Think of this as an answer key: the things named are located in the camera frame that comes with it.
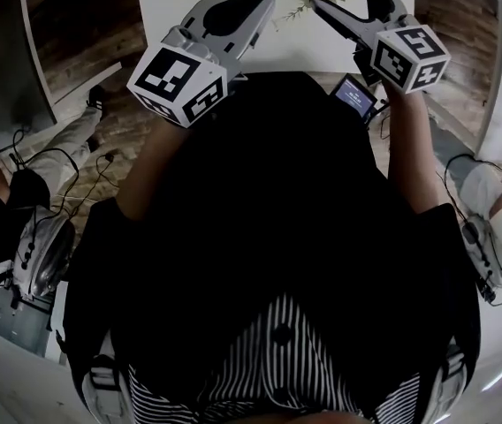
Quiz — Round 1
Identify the small black display screen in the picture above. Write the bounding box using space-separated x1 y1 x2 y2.
330 72 379 122

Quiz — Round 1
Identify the person's left forearm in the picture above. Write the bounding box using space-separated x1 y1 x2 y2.
117 115 202 223

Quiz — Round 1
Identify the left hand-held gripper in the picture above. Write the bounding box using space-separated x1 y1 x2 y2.
125 0 278 130

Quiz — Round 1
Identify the black cable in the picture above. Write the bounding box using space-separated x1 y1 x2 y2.
10 147 122 223
441 152 502 220

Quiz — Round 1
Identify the grey backpack strap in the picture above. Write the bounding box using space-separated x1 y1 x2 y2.
430 344 471 417
80 353 128 424

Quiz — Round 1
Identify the person's black white striped garment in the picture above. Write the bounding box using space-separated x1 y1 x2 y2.
125 292 436 424

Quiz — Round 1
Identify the white table frame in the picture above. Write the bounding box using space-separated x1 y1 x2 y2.
17 0 125 108
413 0 502 161

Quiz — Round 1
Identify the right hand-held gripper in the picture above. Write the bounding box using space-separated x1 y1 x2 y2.
308 0 452 95

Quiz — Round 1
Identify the person's right forearm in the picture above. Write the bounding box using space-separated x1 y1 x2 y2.
384 80 452 216

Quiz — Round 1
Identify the person's black shirt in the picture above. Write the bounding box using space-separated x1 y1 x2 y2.
63 71 482 424

